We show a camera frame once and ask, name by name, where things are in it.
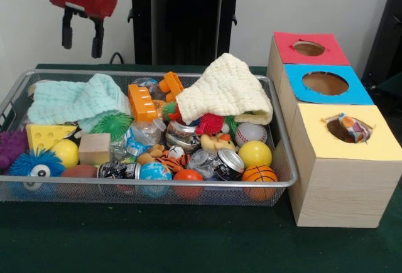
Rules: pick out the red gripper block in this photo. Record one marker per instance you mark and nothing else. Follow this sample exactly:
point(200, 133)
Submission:
point(81, 0)

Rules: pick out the mint green waffle cloth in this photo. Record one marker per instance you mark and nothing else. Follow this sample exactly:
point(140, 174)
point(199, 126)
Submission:
point(63, 100)

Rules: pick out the cream white waffle cloth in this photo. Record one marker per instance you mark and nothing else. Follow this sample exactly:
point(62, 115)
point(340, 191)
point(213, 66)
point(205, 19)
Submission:
point(226, 91)

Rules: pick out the colourful patterned cloth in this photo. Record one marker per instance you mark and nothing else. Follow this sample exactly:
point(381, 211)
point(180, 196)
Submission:
point(353, 128)

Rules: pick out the shallow clear mesh bin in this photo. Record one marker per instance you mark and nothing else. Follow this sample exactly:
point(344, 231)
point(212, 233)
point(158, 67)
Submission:
point(94, 191)

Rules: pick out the wooden box with three holes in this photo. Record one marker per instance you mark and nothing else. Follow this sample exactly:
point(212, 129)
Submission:
point(339, 191)

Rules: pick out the yellow cheese wedge toy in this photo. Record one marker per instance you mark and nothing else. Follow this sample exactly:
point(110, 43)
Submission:
point(41, 136)

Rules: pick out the plain wooden block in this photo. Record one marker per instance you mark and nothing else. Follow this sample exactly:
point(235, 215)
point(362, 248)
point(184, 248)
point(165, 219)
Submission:
point(94, 149)

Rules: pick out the purple spiky toy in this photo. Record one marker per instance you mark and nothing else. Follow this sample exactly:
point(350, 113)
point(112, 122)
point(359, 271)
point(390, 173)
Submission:
point(11, 146)

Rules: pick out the blue spiky ball with eye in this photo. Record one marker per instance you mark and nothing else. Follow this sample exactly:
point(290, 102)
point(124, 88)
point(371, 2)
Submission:
point(23, 164)

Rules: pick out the blue globe ball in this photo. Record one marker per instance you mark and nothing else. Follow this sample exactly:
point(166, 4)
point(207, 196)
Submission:
point(155, 172)

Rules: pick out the white baseball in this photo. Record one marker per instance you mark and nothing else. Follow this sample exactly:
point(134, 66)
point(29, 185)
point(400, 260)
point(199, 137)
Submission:
point(251, 133)

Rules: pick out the yellow ball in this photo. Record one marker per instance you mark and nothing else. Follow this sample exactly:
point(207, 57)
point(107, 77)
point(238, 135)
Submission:
point(255, 153)

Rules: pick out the dark green table cloth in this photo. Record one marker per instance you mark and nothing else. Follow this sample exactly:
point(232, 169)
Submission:
point(157, 241)
point(394, 83)

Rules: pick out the small orange basketball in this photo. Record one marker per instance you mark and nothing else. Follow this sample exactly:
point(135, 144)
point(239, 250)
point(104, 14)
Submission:
point(260, 174)

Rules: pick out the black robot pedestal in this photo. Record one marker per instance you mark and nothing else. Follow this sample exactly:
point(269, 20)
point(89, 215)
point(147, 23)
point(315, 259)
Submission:
point(176, 19)

